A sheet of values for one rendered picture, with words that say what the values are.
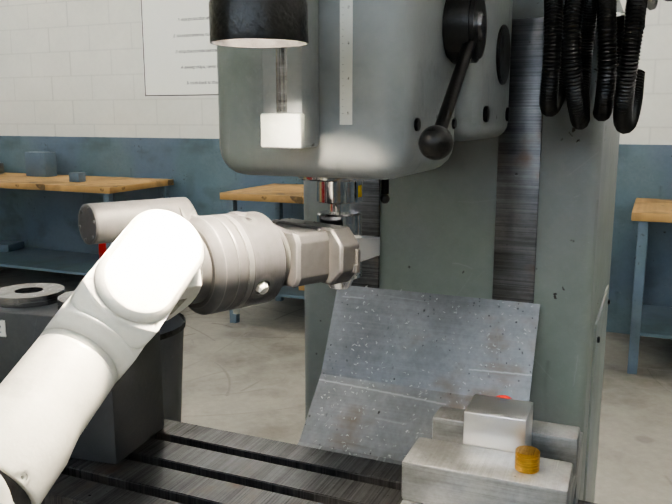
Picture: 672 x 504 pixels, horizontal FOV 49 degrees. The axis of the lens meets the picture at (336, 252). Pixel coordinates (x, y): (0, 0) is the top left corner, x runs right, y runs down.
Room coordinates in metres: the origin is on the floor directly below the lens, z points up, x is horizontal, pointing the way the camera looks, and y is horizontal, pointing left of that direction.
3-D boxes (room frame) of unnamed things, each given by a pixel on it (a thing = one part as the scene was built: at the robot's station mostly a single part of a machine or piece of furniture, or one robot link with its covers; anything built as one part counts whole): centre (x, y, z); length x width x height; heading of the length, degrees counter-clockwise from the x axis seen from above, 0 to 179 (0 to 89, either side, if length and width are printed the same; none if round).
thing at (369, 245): (0.74, -0.02, 1.23); 0.06 x 0.02 x 0.03; 134
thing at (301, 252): (0.70, 0.06, 1.23); 0.13 x 0.12 x 0.10; 44
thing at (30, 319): (0.94, 0.36, 1.04); 0.22 x 0.12 x 0.20; 74
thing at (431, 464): (0.64, -0.14, 1.03); 0.15 x 0.06 x 0.04; 68
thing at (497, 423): (0.69, -0.16, 1.05); 0.06 x 0.05 x 0.06; 68
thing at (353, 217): (0.76, 0.00, 1.26); 0.05 x 0.05 x 0.01
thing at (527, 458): (0.63, -0.17, 1.06); 0.02 x 0.02 x 0.02
